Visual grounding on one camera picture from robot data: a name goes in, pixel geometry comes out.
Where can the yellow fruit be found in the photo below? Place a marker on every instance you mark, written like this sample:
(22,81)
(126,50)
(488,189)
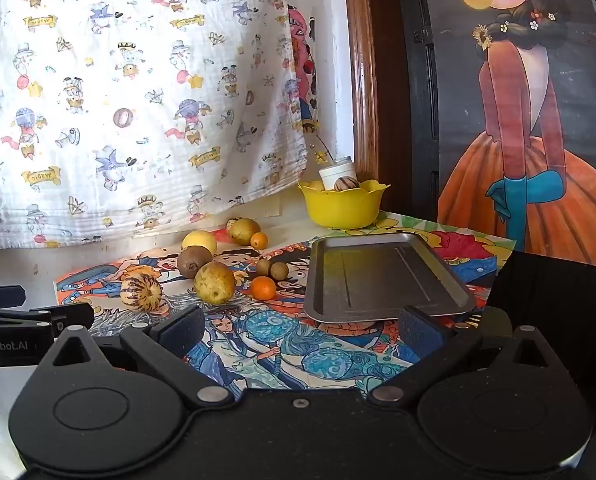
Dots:
(315,186)

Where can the white jar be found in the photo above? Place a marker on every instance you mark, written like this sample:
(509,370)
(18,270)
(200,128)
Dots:
(338,172)

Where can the black panel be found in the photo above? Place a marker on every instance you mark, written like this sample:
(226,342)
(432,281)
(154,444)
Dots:
(417,110)

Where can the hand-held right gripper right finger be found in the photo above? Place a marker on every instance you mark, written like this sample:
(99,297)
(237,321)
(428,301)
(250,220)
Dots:
(417,330)

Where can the wall poster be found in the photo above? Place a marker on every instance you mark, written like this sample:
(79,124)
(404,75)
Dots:
(527,160)

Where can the yellow scalloped bowl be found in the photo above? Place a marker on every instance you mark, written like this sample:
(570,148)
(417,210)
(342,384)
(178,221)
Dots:
(343,210)

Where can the speckled yellow pear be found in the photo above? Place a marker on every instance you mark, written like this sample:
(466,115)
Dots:
(214,284)

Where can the orange mandarin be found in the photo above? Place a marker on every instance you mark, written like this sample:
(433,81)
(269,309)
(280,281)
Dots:
(263,288)

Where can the small orange kumquat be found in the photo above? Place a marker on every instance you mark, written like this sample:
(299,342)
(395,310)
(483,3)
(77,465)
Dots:
(259,240)

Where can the yellow lemon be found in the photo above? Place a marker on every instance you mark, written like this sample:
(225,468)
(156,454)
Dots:
(200,241)

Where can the pink cartoon poster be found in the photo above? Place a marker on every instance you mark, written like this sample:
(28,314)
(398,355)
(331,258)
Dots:
(303,70)

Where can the small brown striped melon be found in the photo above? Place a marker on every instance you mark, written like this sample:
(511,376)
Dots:
(232,223)

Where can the yellow flower twig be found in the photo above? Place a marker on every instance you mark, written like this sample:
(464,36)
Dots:
(323,156)

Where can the green-yellow pear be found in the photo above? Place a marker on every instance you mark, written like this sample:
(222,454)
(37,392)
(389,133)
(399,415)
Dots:
(244,230)

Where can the wooden door frame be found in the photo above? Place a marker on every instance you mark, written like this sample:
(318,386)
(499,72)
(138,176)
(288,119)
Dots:
(360,60)

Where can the small brown fruit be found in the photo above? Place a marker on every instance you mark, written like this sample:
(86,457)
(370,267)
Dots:
(263,266)
(279,270)

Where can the white printed blanket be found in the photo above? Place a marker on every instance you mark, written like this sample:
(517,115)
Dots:
(128,85)

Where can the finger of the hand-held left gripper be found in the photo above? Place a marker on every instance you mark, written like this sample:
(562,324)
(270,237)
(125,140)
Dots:
(68,314)
(3,294)

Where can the purple striped pepino melon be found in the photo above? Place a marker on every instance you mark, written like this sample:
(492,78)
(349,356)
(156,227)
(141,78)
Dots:
(141,290)

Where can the brown kiwi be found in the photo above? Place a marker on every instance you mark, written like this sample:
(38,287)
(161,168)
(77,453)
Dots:
(193,261)

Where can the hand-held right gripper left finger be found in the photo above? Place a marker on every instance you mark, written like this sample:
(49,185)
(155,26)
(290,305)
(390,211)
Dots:
(183,325)

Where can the metal tray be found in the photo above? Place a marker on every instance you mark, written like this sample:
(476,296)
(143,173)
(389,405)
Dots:
(377,280)

